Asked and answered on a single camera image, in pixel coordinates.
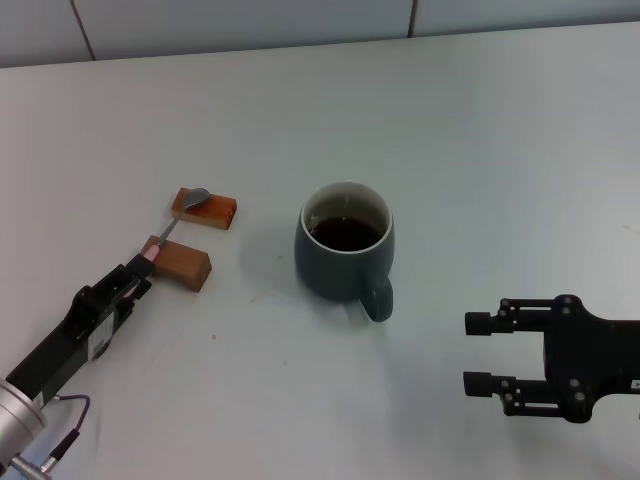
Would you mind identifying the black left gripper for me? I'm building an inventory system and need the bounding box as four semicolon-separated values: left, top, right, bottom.
4;254;154;406

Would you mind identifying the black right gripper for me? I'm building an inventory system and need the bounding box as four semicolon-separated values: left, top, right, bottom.
462;294;640;424

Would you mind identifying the pink handled metal spoon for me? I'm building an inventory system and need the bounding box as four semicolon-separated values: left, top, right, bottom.
124;188;211;301

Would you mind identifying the dark green coffee mug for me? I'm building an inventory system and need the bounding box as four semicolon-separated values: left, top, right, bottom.
293;180;395;324

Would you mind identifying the notched brown wooden block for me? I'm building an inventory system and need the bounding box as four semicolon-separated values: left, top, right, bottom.
142;234;213;293

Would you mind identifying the glossy rectangular wooden block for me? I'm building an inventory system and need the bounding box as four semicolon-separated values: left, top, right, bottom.
169;187;238;232

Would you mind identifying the dark coffee liquid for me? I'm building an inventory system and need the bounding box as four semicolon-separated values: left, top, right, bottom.
309;215;384;252

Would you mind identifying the grey cable with metal plug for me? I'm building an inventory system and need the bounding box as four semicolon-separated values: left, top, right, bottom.
9;394;92;480

